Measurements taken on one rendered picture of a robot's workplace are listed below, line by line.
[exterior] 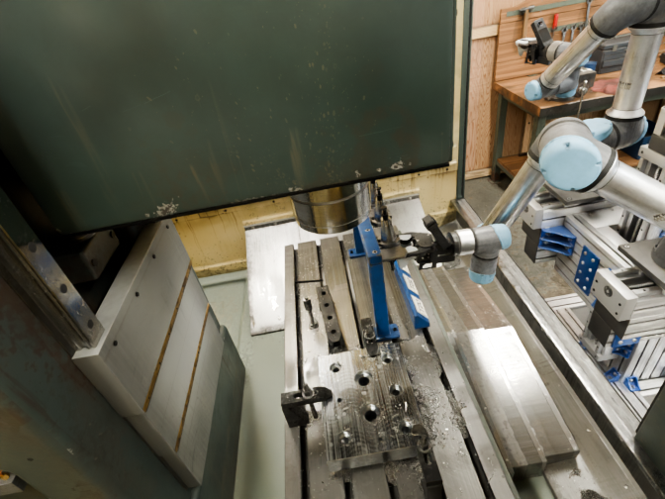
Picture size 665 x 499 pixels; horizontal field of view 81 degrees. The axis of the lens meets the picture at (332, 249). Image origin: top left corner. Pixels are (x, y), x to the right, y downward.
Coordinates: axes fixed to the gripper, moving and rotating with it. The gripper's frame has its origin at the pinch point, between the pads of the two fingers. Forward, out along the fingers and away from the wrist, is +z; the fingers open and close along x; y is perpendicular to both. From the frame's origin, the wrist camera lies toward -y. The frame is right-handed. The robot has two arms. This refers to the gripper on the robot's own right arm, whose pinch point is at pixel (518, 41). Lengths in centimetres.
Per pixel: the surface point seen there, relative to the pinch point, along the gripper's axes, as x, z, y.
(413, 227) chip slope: -72, -16, 58
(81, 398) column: -172, -105, -13
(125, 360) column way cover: -166, -99, -12
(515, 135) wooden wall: 96, 119, 123
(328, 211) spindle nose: -121, -97, -22
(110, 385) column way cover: -169, -102, -11
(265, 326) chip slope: -154, -30, 61
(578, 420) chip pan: -74, -116, 69
